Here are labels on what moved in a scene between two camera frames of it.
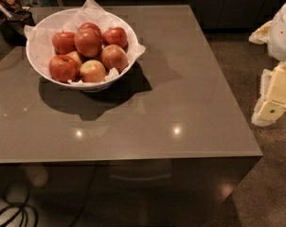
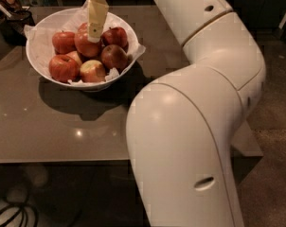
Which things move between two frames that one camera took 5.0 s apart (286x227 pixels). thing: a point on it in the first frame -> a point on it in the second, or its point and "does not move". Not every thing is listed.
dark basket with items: x=8 y=13 does not move
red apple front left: x=62 y=69 does not move
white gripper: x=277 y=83 -> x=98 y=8
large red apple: x=88 y=39 does not move
